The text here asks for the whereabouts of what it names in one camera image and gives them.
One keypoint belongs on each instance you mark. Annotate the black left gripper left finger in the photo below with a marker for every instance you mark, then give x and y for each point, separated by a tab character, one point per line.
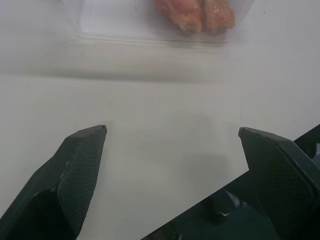
62	180

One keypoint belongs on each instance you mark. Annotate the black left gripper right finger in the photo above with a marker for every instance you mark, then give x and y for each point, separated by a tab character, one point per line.
282	180

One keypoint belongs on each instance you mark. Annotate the clear plastic tray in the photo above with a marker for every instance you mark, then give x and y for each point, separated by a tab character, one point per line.
120	22

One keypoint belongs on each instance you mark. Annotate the dark shape under table edge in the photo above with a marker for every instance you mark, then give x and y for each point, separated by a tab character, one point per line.
205	225

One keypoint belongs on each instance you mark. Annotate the orange fried chicken piece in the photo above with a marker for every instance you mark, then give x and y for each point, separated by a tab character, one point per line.
218	16
178	15

